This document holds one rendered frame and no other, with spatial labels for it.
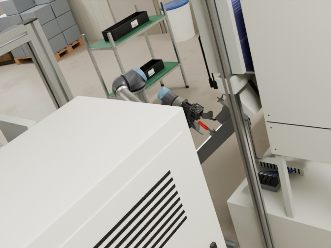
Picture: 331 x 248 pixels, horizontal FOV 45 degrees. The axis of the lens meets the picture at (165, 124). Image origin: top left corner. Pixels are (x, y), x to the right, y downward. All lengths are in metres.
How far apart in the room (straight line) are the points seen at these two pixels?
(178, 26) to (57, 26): 2.68
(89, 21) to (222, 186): 6.01
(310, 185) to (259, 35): 0.96
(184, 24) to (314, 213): 5.07
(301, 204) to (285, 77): 0.77
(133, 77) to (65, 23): 5.96
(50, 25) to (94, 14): 0.91
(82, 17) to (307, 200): 7.22
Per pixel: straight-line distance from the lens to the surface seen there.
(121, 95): 2.47
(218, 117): 1.87
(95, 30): 8.62
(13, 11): 8.45
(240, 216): 2.20
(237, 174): 3.35
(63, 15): 8.45
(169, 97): 2.23
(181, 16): 6.65
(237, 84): 1.64
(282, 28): 1.45
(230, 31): 1.54
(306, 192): 2.14
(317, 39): 1.42
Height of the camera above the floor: 2.04
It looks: 28 degrees down
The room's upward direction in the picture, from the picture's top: 19 degrees counter-clockwise
